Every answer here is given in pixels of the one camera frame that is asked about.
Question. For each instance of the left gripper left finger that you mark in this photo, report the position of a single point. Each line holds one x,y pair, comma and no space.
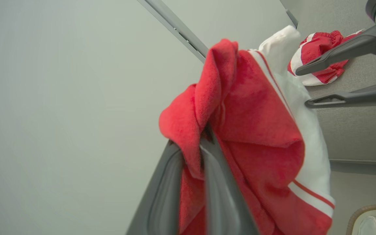
162,195

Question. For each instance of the grey double partition post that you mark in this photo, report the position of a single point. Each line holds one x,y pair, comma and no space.
178,27

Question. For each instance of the white wicker-rim laundry basket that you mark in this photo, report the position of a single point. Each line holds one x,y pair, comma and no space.
357,217

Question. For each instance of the grey fabric sofa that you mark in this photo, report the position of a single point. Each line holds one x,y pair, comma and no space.
354,133

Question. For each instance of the red white striped shorts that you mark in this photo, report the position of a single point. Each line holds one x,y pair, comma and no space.
318,45

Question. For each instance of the red and white towel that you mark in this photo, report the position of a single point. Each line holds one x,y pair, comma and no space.
250,114

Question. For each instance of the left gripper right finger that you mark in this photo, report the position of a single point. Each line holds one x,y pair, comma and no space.
224,202

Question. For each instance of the white cloth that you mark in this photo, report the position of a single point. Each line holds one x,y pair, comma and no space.
374,226

